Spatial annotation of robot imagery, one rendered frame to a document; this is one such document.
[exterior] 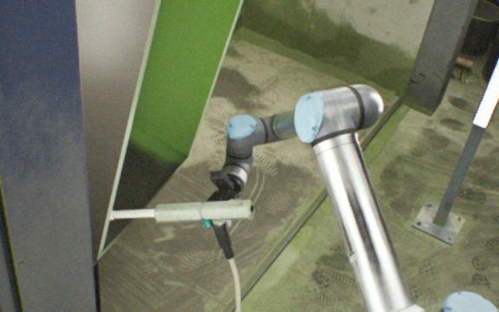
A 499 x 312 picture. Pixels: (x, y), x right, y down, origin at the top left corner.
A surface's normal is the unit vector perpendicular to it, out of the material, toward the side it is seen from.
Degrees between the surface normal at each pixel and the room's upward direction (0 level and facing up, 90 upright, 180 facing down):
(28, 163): 90
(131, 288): 0
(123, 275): 0
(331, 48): 90
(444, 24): 90
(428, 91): 90
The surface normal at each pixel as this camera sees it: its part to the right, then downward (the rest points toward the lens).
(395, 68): -0.53, 0.51
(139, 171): 0.28, -0.66
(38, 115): 0.84, 0.41
